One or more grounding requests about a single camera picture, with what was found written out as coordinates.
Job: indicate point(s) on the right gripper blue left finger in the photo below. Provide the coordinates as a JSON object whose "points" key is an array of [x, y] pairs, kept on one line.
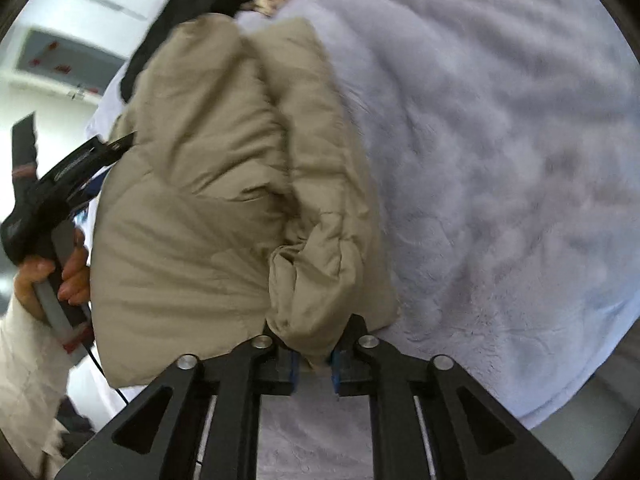
{"points": [[279, 371]]}

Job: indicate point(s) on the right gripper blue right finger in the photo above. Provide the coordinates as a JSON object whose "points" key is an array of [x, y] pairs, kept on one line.
{"points": [[350, 372]]}

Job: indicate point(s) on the beige puffer jacket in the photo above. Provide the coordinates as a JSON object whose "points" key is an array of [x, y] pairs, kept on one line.
{"points": [[244, 203]]}

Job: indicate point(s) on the white sleeved left forearm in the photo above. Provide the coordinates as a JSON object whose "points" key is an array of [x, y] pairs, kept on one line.
{"points": [[38, 421]]}

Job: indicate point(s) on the grey door with red decorations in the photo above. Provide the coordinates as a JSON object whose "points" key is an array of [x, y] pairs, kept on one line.
{"points": [[32, 58]]}

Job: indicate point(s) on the white wardrobe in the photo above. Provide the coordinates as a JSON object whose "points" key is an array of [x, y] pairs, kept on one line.
{"points": [[116, 26]]}

